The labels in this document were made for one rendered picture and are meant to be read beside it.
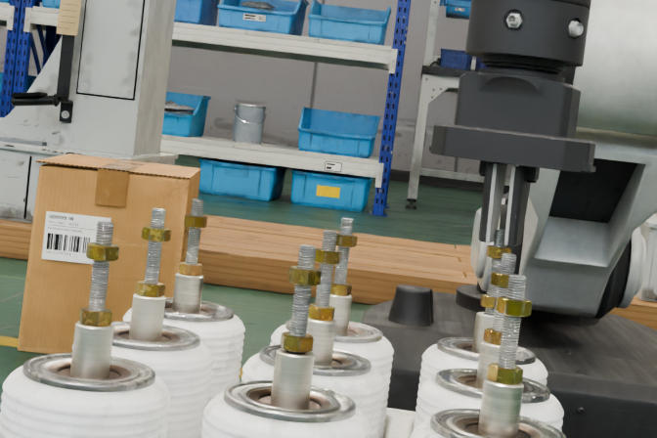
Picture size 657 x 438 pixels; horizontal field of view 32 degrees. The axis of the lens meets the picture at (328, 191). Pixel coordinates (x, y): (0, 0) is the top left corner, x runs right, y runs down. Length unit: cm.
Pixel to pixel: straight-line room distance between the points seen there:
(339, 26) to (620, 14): 428
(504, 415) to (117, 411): 21
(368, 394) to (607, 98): 48
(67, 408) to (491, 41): 40
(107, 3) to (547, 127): 212
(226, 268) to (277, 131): 647
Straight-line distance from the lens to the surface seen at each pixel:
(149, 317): 78
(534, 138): 84
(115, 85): 285
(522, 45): 83
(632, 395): 118
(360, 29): 536
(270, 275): 266
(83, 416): 64
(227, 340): 87
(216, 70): 919
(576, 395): 117
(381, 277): 264
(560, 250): 134
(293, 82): 910
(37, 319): 183
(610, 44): 111
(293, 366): 64
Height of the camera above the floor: 41
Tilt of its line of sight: 4 degrees down
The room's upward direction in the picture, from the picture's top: 7 degrees clockwise
